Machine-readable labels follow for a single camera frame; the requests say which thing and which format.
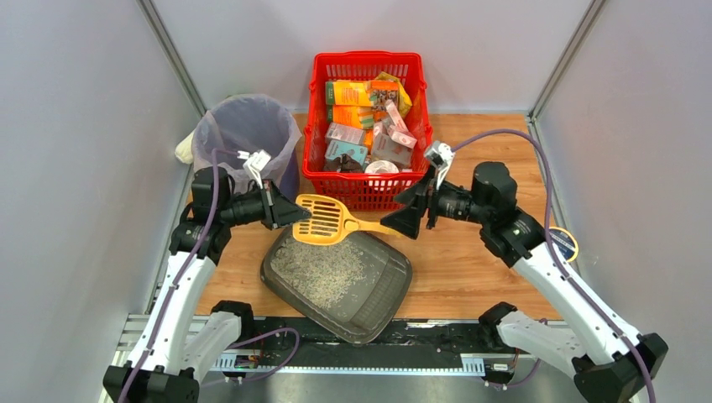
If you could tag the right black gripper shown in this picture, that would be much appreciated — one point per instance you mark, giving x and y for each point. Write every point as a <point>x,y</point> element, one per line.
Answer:
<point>430,201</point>

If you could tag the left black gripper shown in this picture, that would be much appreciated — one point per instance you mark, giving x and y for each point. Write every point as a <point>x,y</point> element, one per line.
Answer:
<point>269,206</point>

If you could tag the yellow litter scoop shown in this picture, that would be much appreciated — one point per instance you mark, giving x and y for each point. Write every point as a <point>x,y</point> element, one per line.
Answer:
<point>331,222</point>

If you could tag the grey litter box tray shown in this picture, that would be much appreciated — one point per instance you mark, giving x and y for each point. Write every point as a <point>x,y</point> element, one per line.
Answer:
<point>353,289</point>

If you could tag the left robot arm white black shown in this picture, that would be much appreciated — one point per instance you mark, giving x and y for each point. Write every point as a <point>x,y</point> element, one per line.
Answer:
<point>166,365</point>

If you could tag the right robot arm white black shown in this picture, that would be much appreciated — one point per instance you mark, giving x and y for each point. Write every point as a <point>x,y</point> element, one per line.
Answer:
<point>608,359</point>

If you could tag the teal sponge box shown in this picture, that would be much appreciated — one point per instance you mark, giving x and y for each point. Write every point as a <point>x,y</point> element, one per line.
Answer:
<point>337,148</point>

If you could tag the grey pink box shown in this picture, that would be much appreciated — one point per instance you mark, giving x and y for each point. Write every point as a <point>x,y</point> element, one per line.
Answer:
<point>344,133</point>

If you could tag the orange box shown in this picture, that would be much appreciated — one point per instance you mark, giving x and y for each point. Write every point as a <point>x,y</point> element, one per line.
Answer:
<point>348,93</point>
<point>352,116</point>

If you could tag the orange box top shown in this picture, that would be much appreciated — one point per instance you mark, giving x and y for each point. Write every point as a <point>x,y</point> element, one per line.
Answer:
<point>348,93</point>

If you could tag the white tape roll in basket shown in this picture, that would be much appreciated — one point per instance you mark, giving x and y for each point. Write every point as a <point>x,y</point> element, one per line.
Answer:
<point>378,167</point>

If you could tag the dark brown cloth in basket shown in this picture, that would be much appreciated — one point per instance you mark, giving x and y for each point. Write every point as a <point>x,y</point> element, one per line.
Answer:
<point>343,164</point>

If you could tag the purple trash bin with bag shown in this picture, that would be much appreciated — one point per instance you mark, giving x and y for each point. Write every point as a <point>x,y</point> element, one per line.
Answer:
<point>249,123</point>

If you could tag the yellow snack bag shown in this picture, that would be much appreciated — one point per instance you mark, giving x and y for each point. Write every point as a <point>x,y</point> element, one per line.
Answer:
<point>404,101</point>

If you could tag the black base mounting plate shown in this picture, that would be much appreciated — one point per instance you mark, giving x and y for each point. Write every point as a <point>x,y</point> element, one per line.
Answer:
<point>292,345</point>

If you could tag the yellow tape roll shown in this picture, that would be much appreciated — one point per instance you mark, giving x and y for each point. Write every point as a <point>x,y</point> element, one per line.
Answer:
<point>566,243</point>

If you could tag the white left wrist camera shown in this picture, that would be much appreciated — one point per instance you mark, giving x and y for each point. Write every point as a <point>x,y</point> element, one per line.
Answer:
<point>253,164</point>

